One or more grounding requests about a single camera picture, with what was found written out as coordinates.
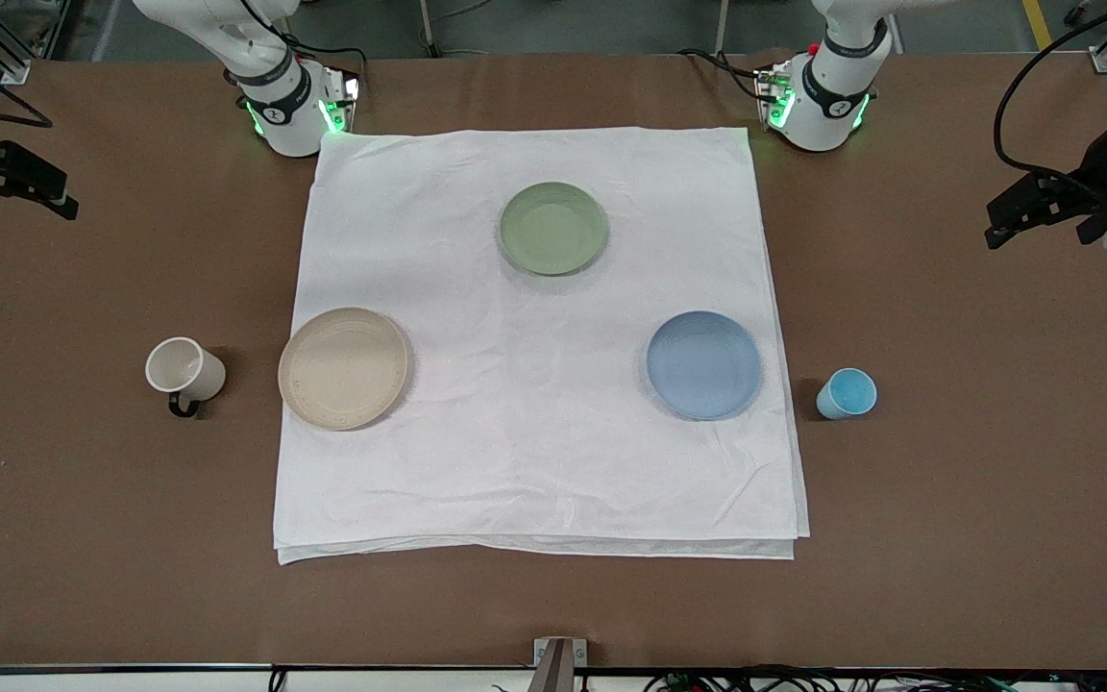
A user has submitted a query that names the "white cloth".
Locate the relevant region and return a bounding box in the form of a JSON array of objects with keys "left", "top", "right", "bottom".
[{"left": 273, "top": 127, "right": 811, "bottom": 566}]

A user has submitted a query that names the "green round plate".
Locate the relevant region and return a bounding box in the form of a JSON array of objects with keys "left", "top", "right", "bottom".
[{"left": 497, "top": 181, "right": 610, "bottom": 278}]

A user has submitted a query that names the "beige round plate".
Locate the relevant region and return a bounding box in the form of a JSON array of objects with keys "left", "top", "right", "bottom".
[{"left": 277, "top": 307, "right": 411, "bottom": 432}]

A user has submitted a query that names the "grey metal table bracket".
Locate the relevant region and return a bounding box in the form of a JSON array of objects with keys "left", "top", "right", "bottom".
[{"left": 532, "top": 637, "right": 587, "bottom": 692}]

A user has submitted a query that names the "blue cup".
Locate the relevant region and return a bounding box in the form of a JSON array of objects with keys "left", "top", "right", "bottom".
[{"left": 815, "top": 367, "right": 879, "bottom": 422}]

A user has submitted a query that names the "blue round plate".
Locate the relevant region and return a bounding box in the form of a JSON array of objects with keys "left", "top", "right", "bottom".
[{"left": 646, "top": 309, "right": 763, "bottom": 422}]

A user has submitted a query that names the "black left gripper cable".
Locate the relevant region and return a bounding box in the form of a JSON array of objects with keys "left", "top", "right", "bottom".
[{"left": 993, "top": 0, "right": 1107, "bottom": 184}]

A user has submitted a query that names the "white mug black handle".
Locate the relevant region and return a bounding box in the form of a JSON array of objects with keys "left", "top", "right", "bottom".
[{"left": 144, "top": 336, "right": 228, "bottom": 419}]

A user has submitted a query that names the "black left base cable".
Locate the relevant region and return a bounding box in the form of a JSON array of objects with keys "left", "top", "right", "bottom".
[{"left": 676, "top": 47, "right": 768, "bottom": 103}]

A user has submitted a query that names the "black cable bundle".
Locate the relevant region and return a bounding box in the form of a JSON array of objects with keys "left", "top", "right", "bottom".
[{"left": 640, "top": 666, "right": 1107, "bottom": 692}]

